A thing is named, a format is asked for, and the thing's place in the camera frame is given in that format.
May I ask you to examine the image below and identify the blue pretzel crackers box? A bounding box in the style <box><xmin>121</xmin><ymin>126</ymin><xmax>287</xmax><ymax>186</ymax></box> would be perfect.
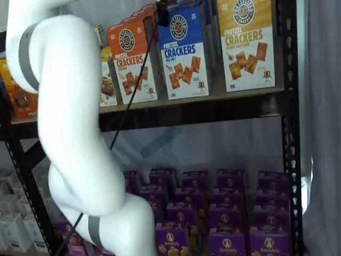
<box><xmin>156</xmin><ymin>1</ymin><xmax>210</xmax><ymax>101</ymax></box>

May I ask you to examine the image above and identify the black cable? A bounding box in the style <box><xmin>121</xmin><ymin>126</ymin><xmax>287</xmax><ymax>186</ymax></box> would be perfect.
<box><xmin>56</xmin><ymin>25</ymin><xmax>159</xmax><ymax>256</ymax></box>

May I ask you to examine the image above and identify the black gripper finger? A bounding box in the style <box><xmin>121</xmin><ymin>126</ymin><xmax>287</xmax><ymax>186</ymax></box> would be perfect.
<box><xmin>156</xmin><ymin>0</ymin><xmax>171</xmax><ymax>27</ymax></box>

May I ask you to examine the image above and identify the yellow pretzel crackers box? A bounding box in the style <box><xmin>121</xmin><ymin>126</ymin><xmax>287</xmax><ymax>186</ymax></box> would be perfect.
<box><xmin>216</xmin><ymin>0</ymin><xmax>277</xmax><ymax>93</ymax></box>

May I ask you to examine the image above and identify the purple Annie's snack box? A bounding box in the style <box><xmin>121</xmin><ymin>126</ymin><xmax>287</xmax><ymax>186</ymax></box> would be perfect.
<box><xmin>208</xmin><ymin>206</ymin><xmax>246</xmax><ymax>230</ymax></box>
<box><xmin>123</xmin><ymin>170</ymin><xmax>140</xmax><ymax>193</ymax></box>
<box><xmin>215</xmin><ymin>169</ymin><xmax>245</xmax><ymax>189</ymax></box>
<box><xmin>148</xmin><ymin>169</ymin><xmax>176</xmax><ymax>188</ymax></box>
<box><xmin>56</xmin><ymin>218</ymin><xmax>81</xmax><ymax>241</ymax></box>
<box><xmin>175</xmin><ymin>187</ymin><xmax>205</xmax><ymax>206</ymax></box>
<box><xmin>166</xmin><ymin>203</ymin><xmax>198</xmax><ymax>225</ymax></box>
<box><xmin>249</xmin><ymin>230</ymin><xmax>291</xmax><ymax>256</ymax></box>
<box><xmin>182</xmin><ymin>170</ymin><xmax>209</xmax><ymax>189</ymax></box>
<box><xmin>212</xmin><ymin>187</ymin><xmax>245</xmax><ymax>208</ymax></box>
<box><xmin>252</xmin><ymin>204</ymin><xmax>290</xmax><ymax>228</ymax></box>
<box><xmin>208</xmin><ymin>231</ymin><xmax>247</xmax><ymax>256</ymax></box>
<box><xmin>255</xmin><ymin>186</ymin><xmax>290</xmax><ymax>209</ymax></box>
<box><xmin>137</xmin><ymin>185</ymin><xmax>168</xmax><ymax>206</ymax></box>
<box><xmin>155</xmin><ymin>226</ymin><xmax>198</xmax><ymax>256</ymax></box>
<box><xmin>257</xmin><ymin>170</ymin><xmax>289</xmax><ymax>193</ymax></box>

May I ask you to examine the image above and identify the white carton box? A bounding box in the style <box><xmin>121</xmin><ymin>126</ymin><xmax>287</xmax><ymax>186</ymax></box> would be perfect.
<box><xmin>23</xmin><ymin>212</ymin><xmax>49</xmax><ymax>251</ymax></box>
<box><xmin>17</xmin><ymin>195</ymin><xmax>38</xmax><ymax>216</ymax></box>
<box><xmin>0</xmin><ymin>195</ymin><xmax>20</xmax><ymax>214</ymax></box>
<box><xmin>0</xmin><ymin>212</ymin><xmax>32</xmax><ymax>253</ymax></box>

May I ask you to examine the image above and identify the black metal shelving rack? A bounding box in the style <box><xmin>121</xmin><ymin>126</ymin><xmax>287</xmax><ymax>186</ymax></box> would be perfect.
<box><xmin>0</xmin><ymin>0</ymin><xmax>305</xmax><ymax>256</ymax></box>

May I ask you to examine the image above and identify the pink snack box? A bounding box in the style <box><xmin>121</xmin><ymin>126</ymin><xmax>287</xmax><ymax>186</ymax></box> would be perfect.
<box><xmin>67</xmin><ymin>236</ymin><xmax>89</xmax><ymax>256</ymax></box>

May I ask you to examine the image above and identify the orange snack box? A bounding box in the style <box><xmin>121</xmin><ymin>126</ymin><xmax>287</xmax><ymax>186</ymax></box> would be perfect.
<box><xmin>0</xmin><ymin>59</ymin><xmax>40</xmax><ymax>118</ymax></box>

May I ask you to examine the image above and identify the Simple Mills almond bars box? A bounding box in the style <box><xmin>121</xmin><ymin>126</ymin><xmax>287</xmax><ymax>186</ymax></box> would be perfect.
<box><xmin>91</xmin><ymin>24</ymin><xmax>107</xmax><ymax>45</ymax></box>
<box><xmin>99</xmin><ymin>46</ymin><xmax>118</xmax><ymax>108</ymax></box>

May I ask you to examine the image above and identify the orange pretzel crackers box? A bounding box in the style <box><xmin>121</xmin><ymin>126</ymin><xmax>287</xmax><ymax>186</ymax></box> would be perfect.
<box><xmin>106</xmin><ymin>17</ymin><xmax>160</xmax><ymax>106</ymax></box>
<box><xmin>138</xmin><ymin>2</ymin><xmax>158</xmax><ymax>14</ymax></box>
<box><xmin>121</xmin><ymin>10</ymin><xmax>158</xmax><ymax>30</ymax></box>

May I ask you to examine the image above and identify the wooden shelf board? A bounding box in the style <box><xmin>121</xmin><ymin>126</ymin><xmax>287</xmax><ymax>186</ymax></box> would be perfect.
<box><xmin>10</xmin><ymin>87</ymin><xmax>285</xmax><ymax>125</ymax></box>

